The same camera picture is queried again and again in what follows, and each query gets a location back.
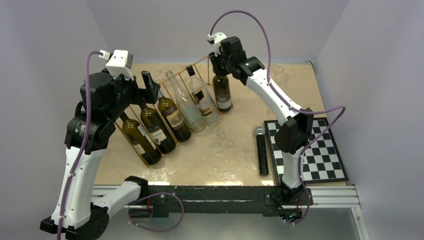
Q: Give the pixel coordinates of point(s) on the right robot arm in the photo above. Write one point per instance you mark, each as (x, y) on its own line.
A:
(296, 123)

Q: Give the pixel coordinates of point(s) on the clear whisky bottle black cap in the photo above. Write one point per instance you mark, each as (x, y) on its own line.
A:
(201, 96)

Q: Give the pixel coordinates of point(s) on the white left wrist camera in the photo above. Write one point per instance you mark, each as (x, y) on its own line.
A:
(118, 63)

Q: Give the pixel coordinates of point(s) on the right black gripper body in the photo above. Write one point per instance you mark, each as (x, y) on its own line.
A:
(221, 68)

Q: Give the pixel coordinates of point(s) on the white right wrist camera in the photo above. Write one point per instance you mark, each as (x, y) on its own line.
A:
(215, 40)

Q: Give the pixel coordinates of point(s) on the clear glass bottle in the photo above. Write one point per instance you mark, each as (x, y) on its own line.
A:
(186, 105)

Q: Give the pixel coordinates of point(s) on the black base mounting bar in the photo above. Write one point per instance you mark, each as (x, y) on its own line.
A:
(268, 201)

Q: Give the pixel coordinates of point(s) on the black microphone silver head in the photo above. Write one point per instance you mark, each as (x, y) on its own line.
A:
(260, 133)

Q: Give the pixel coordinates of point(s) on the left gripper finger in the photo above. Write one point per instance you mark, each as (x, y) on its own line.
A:
(150, 94)
(147, 79)

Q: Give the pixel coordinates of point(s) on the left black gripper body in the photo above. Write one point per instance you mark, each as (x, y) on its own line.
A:
(128, 91)

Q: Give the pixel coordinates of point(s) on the black white chessboard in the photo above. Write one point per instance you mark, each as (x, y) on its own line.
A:
(322, 162)

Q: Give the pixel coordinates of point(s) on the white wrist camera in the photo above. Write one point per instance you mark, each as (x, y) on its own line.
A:
(215, 40)
(118, 63)

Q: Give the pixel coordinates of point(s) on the dark wine bottle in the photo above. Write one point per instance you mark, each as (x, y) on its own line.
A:
(221, 88)
(137, 136)
(157, 129)

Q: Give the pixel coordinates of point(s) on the gold wire wine rack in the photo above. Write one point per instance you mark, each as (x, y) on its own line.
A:
(183, 79)

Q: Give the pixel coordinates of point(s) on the green wine bottle silver neck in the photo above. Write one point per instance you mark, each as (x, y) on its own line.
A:
(173, 117)

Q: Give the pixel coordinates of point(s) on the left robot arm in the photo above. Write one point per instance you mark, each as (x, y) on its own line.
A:
(104, 100)

